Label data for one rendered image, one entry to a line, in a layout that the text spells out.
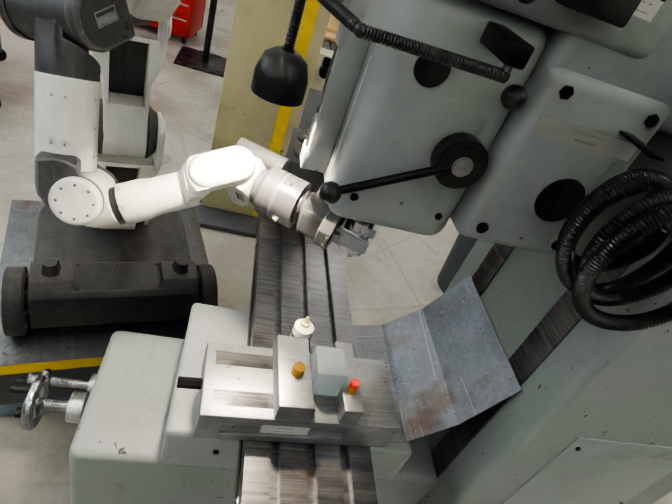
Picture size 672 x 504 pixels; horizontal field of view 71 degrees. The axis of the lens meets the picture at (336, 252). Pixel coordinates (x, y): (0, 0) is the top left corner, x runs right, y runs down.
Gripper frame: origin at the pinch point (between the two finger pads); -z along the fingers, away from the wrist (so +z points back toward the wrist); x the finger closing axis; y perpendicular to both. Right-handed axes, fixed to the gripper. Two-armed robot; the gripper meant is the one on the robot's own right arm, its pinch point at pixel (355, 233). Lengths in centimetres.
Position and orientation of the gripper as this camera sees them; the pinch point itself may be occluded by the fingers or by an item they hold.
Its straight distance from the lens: 82.4
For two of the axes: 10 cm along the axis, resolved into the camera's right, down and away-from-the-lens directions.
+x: 3.3, -4.9, 8.1
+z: -8.9, -4.5, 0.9
